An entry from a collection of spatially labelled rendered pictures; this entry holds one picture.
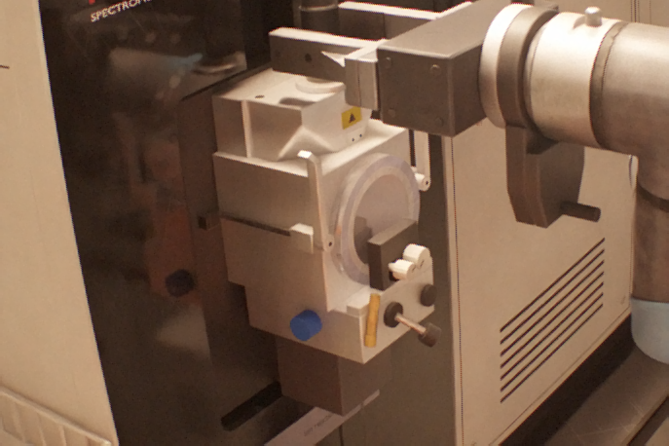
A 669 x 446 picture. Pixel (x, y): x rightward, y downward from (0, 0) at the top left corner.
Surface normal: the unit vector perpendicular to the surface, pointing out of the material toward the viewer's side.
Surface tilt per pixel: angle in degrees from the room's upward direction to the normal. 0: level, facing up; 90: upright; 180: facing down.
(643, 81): 62
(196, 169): 90
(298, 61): 90
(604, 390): 0
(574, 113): 102
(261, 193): 90
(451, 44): 0
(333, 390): 90
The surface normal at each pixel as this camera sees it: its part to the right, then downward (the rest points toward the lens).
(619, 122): -0.59, 0.52
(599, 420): -0.08, -0.91
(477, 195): 0.79, 0.18
